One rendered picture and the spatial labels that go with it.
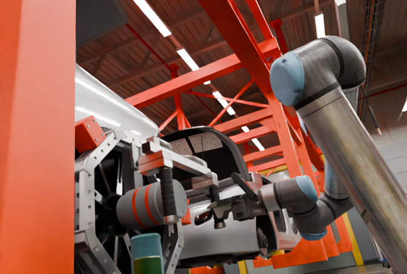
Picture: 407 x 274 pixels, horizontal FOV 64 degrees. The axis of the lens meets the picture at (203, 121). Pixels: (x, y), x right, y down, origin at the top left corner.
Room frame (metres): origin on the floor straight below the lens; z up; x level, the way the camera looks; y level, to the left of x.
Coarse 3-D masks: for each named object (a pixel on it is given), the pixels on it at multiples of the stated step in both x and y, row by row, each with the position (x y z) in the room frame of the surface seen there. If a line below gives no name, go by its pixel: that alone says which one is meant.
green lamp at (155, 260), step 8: (144, 256) 0.66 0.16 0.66; (152, 256) 0.66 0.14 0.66; (136, 264) 0.66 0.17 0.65; (144, 264) 0.65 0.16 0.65; (152, 264) 0.66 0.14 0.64; (160, 264) 0.68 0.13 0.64; (136, 272) 0.66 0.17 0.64; (144, 272) 0.66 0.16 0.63; (152, 272) 0.65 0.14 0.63; (160, 272) 0.68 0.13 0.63
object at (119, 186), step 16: (112, 160) 1.23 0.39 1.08; (96, 176) 1.34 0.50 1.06; (112, 176) 1.33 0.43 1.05; (144, 176) 1.32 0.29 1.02; (96, 192) 1.07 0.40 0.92; (112, 192) 1.17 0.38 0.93; (96, 208) 1.11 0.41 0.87; (112, 208) 1.20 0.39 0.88; (96, 224) 1.11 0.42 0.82; (112, 224) 1.20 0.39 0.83; (112, 240) 1.15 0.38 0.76; (128, 240) 1.22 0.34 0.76; (160, 240) 1.37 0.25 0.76; (112, 256) 1.14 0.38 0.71; (128, 256) 1.22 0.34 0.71; (128, 272) 1.33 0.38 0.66
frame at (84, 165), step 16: (112, 144) 1.00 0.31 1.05; (128, 144) 1.10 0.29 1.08; (80, 160) 0.90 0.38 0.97; (96, 160) 0.92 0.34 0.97; (80, 176) 0.88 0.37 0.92; (80, 192) 0.88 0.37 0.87; (80, 208) 0.88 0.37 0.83; (80, 224) 0.88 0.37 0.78; (176, 224) 1.34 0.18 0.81; (80, 240) 0.88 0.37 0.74; (96, 240) 0.91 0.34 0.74; (176, 240) 1.34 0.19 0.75; (80, 256) 0.92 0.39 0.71; (96, 256) 0.92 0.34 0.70; (176, 256) 1.31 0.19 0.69; (96, 272) 0.97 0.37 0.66; (112, 272) 0.99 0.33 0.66
